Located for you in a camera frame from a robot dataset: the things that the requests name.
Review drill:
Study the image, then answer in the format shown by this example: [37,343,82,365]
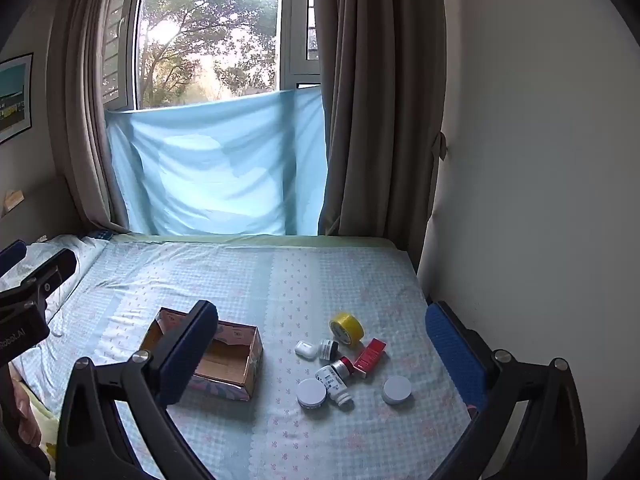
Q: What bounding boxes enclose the light blue cloth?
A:
[105,85,329,237]

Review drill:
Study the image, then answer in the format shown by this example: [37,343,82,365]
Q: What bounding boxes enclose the white round jar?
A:
[381,375,413,406]
[296,378,329,410]

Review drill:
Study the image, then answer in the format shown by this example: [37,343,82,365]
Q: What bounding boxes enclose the brown curtain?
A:
[309,0,448,267]
[47,0,152,234]

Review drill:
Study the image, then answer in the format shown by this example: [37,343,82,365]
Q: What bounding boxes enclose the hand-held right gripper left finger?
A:
[56,300,221,480]

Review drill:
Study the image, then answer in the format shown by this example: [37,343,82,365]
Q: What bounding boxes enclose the white pill bottle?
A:
[314,365,355,408]

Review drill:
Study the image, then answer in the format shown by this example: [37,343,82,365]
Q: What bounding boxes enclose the cardboard box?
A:
[139,308,265,402]

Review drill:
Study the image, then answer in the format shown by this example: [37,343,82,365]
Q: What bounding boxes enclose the person's left hand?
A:
[10,377,48,456]

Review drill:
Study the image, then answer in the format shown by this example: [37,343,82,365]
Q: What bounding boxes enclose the framed wall picture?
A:
[0,52,35,145]

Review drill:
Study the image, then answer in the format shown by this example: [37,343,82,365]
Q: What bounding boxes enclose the window frame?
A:
[101,0,324,112]

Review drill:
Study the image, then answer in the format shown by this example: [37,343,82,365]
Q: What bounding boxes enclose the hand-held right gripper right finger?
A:
[425,301,588,480]

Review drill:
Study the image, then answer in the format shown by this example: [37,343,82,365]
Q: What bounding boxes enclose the white pillow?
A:
[15,234,110,341]

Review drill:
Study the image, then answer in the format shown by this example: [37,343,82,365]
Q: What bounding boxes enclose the yellow floral cloth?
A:
[27,392,60,463]

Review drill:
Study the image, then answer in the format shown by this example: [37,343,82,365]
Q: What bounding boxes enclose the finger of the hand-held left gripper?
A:
[0,241,27,275]
[0,249,78,307]

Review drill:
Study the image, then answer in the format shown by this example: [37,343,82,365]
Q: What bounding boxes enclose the red carton box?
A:
[352,338,389,379]

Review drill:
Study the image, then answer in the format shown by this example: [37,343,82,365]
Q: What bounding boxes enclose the yellow tape roll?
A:
[328,311,366,347]

